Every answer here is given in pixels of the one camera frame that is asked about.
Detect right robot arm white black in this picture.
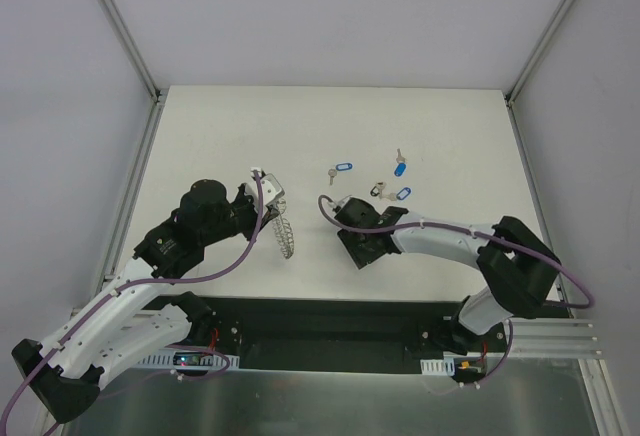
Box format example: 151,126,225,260
330,197,559,355

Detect key with blue white tag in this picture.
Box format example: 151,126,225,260
381,187,412,201

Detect left white cable duct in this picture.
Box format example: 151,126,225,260
133,348,240,371

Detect metal key ring disc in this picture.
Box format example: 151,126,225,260
272,199,295,259

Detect right aluminium frame post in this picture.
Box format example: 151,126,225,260
505,0,578,109

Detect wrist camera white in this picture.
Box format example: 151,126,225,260
245,167,285,207
330,196,352,214

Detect aluminium frame post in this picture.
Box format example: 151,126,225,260
505,0,578,109
97,0,163,103

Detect key with blue framed tag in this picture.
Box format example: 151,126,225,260
327,162,353,186

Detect key with solid blue tag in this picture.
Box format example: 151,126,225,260
394,149,407,177

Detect left aluminium frame post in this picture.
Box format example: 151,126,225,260
97,0,163,103

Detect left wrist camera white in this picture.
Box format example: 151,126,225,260
245,167,285,207

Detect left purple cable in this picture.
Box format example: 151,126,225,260
0,169,266,436

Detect right white cable duct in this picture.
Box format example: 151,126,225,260
420,357,455,377

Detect purple cable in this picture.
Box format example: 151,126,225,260
0,169,266,436
317,193,597,397

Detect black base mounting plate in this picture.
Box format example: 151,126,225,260
197,297,458,374

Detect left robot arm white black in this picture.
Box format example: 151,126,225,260
11,169,284,424

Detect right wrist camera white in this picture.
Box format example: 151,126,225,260
330,196,352,214

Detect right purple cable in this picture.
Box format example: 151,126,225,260
317,193,597,397

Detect white cable duct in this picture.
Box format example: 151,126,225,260
133,348,240,371
420,357,455,377

